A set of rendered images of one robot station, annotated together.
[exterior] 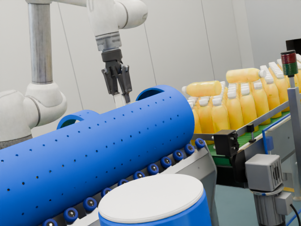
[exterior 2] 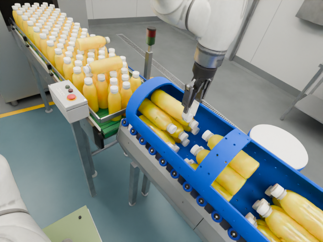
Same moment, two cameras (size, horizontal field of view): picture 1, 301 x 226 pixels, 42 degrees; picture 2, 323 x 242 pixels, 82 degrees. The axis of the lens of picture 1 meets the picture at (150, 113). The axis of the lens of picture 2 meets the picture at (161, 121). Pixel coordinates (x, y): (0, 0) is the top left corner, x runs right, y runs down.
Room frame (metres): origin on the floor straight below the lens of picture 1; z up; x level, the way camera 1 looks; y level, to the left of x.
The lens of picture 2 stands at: (1.62, 0.65, 1.67)
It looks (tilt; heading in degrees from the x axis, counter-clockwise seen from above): 44 degrees down; 265
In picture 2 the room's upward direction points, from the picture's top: 11 degrees clockwise
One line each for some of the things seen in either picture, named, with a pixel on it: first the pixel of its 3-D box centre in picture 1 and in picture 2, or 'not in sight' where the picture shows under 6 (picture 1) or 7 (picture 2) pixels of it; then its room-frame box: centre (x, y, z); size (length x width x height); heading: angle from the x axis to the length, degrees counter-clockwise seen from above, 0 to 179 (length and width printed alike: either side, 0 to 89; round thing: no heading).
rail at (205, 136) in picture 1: (191, 136); (132, 107); (1.73, -0.16, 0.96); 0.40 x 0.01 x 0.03; 45
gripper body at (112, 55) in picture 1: (113, 62); (202, 75); (1.47, 0.10, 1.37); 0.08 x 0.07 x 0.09; 45
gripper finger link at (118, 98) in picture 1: (118, 103); (186, 112); (1.48, 0.11, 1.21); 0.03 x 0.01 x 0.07; 135
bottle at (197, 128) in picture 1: (192, 127); (126, 100); (1.77, -0.18, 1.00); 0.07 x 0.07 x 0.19
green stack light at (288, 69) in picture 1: (290, 68); (150, 39); (1.69, -0.63, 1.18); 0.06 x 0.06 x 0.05
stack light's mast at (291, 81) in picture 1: (290, 69); (150, 40); (1.69, -0.63, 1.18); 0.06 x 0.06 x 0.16
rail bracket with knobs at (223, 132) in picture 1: (225, 143); not in sight; (1.56, -0.28, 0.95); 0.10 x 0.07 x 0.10; 45
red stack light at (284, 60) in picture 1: (288, 58); (151, 32); (1.69, -0.63, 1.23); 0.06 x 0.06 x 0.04
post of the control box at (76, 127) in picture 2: not in sight; (85, 163); (2.02, -0.04, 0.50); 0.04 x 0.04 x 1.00; 45
